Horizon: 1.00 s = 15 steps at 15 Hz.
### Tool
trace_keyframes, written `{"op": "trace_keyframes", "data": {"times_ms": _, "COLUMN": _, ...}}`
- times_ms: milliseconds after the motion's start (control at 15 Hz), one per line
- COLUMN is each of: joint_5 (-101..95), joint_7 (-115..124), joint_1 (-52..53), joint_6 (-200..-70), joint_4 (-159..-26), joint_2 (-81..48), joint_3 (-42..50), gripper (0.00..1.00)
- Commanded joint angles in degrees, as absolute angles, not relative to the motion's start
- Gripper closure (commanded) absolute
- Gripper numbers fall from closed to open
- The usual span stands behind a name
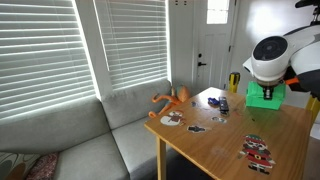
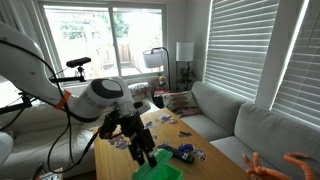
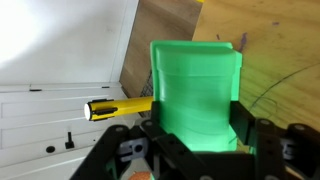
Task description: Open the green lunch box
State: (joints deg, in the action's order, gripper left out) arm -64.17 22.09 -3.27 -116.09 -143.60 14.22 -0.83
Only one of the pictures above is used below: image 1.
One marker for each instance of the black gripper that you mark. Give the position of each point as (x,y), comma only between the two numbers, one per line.
(268,90)

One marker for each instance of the green plastic lunch box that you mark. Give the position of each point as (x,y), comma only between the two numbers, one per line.
(256,100)

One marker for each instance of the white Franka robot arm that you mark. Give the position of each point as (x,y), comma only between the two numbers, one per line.
(296,50)

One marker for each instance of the small blue toy car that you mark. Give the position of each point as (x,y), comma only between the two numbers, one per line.
(213,101)

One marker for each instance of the wooden table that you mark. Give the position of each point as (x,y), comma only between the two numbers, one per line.
(226,143)

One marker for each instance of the white entrance door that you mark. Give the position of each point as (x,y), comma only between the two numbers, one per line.
(213,50)

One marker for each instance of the small black figure sticker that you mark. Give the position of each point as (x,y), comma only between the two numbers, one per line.
(196,129)

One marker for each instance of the orange octopus plush toy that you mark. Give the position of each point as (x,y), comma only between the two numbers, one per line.
(182,93)

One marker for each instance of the snowman sticker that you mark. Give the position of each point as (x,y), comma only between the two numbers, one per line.
(171,119)

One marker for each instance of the white window blind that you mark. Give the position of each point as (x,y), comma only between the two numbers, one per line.
(136,43)
(40,56)

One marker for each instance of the grey fabric sofa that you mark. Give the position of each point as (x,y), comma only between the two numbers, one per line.
(83,133)

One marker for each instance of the red patterned cushion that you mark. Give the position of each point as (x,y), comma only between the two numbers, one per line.
(43,166)

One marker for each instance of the oval patterned cushion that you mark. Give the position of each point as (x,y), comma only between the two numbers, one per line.
(15,166)

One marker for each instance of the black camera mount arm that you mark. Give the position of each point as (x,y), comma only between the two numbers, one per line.
(306,3)

